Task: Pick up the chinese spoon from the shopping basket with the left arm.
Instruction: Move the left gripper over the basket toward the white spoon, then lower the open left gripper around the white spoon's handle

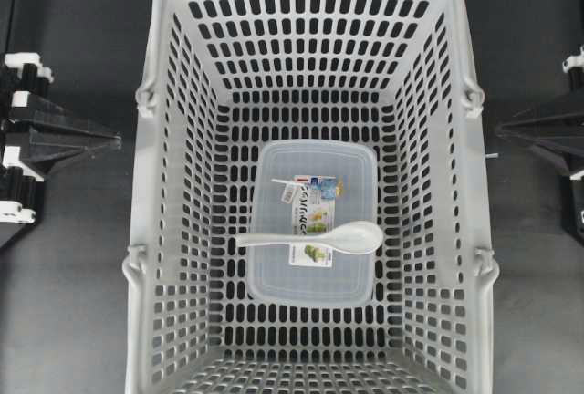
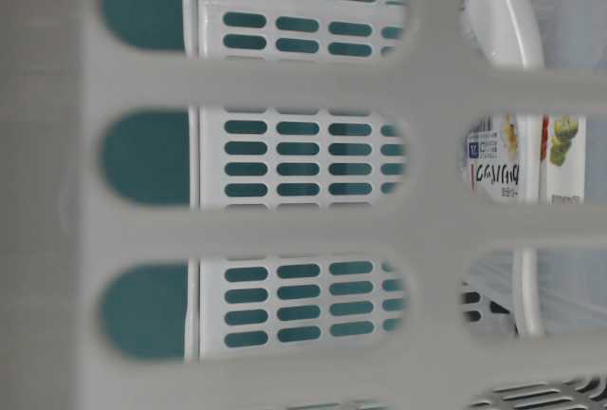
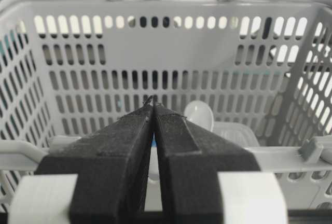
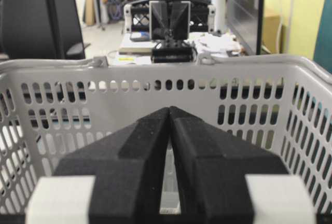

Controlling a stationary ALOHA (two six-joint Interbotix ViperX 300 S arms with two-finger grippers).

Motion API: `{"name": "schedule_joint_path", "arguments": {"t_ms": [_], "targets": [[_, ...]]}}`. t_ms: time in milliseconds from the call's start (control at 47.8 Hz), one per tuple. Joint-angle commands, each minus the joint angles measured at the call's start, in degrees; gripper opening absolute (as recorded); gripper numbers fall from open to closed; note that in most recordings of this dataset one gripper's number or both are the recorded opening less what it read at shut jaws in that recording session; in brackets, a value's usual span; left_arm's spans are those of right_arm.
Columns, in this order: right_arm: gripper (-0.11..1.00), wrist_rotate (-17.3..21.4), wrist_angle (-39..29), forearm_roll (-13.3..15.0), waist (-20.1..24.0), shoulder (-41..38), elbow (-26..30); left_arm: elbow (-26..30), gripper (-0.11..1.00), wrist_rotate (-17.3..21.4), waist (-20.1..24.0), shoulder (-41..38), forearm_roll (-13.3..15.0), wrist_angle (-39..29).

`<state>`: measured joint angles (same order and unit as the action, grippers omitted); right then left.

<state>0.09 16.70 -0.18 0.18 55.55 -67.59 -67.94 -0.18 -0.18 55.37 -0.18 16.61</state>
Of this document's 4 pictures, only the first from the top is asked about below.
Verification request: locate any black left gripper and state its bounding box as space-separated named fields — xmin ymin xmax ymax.
xmin=1 ymin=52 xmax=121 ymax=248

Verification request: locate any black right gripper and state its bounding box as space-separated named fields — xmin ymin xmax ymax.
xmin=495 ymin=46 xmax=583 ymax=234

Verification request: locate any white chinese soup spoon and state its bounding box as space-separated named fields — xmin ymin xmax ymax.
xmin=235 ymin=221 xmax=384 ymax=255

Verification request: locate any grey plastic shopping basket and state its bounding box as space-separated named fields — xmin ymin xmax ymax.
xmin=122 ymin=0 xmax=499 ymax=393

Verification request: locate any clear plastic food container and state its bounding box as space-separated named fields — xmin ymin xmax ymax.
xmin=246 ymin=140 xmax=378 ymax=308

